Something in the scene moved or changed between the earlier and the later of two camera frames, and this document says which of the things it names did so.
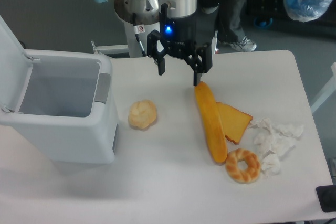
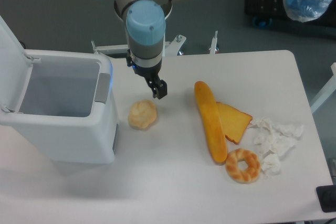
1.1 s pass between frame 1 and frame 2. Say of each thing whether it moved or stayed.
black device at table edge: stayed
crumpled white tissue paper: stayed
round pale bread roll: stayed
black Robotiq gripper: moved
